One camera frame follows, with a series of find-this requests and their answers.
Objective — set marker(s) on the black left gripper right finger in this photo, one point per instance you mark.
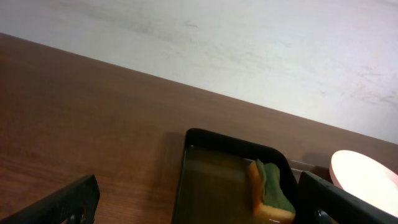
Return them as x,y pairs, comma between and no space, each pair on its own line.
319,200

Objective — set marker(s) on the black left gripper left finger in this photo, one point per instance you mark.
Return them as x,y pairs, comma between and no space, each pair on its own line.
75,203

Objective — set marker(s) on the pink white plate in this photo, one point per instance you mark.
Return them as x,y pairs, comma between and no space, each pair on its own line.
366,179

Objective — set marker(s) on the yellow green sponge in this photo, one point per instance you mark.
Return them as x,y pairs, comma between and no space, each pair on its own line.
269,203

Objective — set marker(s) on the small black water tray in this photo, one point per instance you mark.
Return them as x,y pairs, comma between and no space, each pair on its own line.
214,184

